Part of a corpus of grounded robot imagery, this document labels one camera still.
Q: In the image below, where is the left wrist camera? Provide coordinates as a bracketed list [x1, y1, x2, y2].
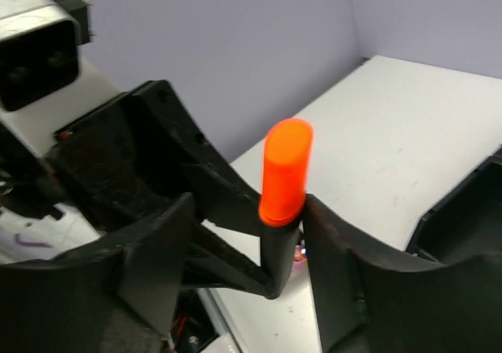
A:
[1, 0, 118, 158]

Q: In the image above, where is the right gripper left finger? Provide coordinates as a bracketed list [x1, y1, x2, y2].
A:
[1, 193, 195, 352]

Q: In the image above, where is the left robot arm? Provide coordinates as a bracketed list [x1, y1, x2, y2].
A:
[1, 80, 288, 299]

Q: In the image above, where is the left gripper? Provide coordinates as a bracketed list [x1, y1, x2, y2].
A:
[50, 80, 263, 235]

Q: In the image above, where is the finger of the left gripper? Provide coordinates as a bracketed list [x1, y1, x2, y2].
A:
[181, 223, 269, 297]

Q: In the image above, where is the black compartment tray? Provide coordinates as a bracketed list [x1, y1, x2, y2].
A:
[406, 150, 501, 264]

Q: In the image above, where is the pink bottle of pens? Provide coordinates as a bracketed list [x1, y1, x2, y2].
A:
[292, 246, 307, 275]

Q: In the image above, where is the orange tip black highlighter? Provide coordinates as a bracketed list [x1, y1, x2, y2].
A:
[260, 219, 300, 300]

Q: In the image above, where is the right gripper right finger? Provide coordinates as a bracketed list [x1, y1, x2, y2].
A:
[303, 195, 501, 352]

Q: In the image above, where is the orange highlighter cap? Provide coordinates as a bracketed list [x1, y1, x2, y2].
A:
[258, 118, 314, 227]

